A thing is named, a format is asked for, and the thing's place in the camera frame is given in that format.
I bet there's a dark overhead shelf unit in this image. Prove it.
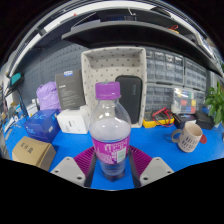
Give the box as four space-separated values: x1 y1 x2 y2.
6 0 224 76

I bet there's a white dotted storage tray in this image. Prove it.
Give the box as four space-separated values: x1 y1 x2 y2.
80 46 148 129

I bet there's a brown cardboard box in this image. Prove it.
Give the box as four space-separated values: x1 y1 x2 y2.
11 135 57 172

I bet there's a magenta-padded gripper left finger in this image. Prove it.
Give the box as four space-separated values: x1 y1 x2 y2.
49 146 98 188

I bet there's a clear compartment parts box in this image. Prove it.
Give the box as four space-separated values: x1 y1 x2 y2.
171 87 198 116

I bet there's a small white labelled box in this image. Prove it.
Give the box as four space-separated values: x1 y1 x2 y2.
25 102 39 118

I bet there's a beige patterned mug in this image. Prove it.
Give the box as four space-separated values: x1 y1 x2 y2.
171 121 204 154

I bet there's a dark box with label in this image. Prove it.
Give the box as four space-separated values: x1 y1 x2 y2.
172 112 198 130

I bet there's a flat round red coaster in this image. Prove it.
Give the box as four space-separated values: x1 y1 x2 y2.
199 133 208 145

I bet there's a yellow multimeter with leads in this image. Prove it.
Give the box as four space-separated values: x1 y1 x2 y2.
142 107 175 129

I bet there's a white carton box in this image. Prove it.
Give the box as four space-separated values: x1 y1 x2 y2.
56 105 92 135

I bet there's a dark grey flat package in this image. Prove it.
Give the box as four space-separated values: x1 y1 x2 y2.
54 69 86 111

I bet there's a clear bottle with purple cap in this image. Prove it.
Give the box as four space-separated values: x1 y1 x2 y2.
88 81 133 183

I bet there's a teal plastic holder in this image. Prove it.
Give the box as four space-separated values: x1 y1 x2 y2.
9 72 23 86

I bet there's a green potted plant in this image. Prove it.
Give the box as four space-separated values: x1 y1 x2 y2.
203 81 224 126

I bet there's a grey small-drawer cabinet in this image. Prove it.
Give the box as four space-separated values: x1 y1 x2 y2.
144 47 185 86
145 83 174 113
194 89 208 111
183 57 209 93

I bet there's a black zip case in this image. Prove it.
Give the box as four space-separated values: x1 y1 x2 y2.
114 75 144 125

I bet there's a blue printed box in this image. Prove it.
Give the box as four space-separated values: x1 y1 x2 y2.
23 108 62 144

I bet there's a plain black box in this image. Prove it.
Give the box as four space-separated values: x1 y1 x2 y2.
194 110 216 131

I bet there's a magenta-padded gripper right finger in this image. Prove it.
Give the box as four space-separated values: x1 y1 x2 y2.
127 145 175 188

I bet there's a purple plastic bag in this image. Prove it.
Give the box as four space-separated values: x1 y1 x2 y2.
35 81 62 112

